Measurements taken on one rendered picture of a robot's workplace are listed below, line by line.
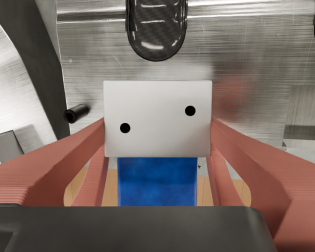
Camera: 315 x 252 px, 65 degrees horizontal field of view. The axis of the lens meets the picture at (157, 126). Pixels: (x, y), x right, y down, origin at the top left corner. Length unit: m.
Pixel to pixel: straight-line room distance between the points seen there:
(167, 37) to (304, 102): 0.11
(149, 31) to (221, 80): 0.06
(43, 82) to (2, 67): 0.04
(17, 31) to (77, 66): 0.10
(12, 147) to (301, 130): 0.25
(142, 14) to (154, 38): 0.02
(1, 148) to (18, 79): 0.07
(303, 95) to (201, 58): 0.08
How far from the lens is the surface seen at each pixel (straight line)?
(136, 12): 0.17
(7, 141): 0.28
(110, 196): 0.33
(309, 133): 0.21
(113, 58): 0.17
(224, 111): 0.17
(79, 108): 0.18
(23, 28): 0.28
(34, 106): 0.26
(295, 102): 0.20
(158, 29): 0.17
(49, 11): 0.30
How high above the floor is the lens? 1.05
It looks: 69 degrees down
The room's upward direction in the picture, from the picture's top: 145 degrees counter-clockwise
